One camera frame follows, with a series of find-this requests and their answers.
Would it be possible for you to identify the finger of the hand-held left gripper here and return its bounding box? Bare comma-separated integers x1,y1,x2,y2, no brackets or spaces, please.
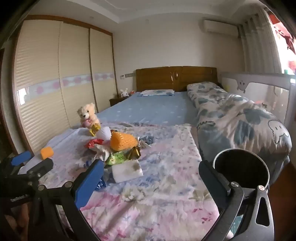
2,151,34,171
26,158,54,180

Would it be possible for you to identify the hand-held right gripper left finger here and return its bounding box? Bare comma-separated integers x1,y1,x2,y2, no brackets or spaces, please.
29,159,105,241

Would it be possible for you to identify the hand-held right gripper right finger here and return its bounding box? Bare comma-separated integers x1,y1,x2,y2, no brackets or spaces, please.
198,159,277,241

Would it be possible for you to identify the orange sponge block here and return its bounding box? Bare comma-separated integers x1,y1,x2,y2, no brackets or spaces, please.
41,147,54,160

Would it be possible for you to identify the white paper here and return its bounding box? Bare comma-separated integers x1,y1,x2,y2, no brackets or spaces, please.
89,144,111,163

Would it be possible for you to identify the black round bin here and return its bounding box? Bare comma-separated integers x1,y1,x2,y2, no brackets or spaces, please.
212,149,270,193

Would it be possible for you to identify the green snack packet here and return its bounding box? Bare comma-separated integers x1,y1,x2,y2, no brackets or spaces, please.
106,152,127,165

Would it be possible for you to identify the red snack wrapper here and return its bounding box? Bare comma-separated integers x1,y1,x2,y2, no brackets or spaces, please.
84,138,104,149

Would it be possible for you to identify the white tissue pack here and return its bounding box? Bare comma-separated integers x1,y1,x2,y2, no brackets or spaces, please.
112,160,144,183

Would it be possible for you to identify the white crochet ball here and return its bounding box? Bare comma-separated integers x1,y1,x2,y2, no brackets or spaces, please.
96,126,112,141

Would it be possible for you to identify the large orange crochet wedge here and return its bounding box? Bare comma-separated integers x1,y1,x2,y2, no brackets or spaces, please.
110,131,137,151

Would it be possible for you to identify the small gold candy wrapper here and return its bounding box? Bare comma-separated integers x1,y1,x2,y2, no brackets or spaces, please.
89,123,101,137

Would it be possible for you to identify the blue wrapper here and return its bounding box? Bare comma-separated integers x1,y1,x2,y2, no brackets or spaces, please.
139,136,155,146

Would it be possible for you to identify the person's left forearm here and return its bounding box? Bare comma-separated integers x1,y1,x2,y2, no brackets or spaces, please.
6,204,31,232

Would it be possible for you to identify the pink floral blanket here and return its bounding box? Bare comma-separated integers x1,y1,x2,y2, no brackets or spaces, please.
18,123,220,241

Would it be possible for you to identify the grey patterned duvet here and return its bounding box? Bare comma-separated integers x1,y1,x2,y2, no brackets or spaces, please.
187,82,293,176

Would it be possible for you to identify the cream teddy bear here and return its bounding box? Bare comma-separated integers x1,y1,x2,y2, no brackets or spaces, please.
77,103,100,128

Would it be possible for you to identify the dark wooden nightstand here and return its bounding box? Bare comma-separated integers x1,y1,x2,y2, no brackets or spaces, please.
109,96,129,107

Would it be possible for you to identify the cream sliding-door wardrobe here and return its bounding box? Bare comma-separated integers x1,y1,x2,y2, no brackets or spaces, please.
11,15,117,154

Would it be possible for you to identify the bed with blue sheet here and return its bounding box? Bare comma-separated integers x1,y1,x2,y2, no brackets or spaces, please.
50,91,199,149

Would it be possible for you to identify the blue white pillow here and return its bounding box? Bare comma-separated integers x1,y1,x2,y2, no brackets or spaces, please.
137,89,175,97

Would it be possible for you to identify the wooden headboard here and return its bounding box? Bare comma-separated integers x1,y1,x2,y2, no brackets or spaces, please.
135,66,218,92

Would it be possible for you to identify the grey striped curtain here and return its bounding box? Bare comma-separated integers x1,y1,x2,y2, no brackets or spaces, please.
238,9,285,74

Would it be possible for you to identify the white air conditioner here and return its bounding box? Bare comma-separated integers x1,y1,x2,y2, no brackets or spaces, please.
203,20,239,33

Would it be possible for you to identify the red window decoration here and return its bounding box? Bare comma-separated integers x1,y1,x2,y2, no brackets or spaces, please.
269,11,296,55

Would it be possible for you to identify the grey bed guard rail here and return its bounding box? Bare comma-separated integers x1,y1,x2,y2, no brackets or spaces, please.
220,72,296,132

